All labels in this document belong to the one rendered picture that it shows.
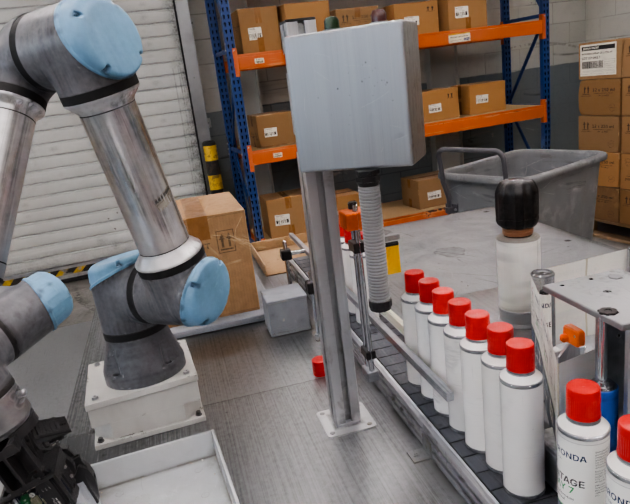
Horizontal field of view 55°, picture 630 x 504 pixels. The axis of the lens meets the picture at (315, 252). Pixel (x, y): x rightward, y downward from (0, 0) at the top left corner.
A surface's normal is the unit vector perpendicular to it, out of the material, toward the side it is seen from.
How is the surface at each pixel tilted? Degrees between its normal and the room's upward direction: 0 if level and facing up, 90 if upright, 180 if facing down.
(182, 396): 90
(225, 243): 90
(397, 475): 0
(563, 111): 90
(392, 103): 90
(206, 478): 0
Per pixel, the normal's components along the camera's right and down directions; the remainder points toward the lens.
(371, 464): -0.12, -0.95
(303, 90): -0.35, 0.30
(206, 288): 0.90, 0.09
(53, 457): -0.39, -0.86
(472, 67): 0.32, 0.23
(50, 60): -0.41, 0.51
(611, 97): -0.90, 0.22
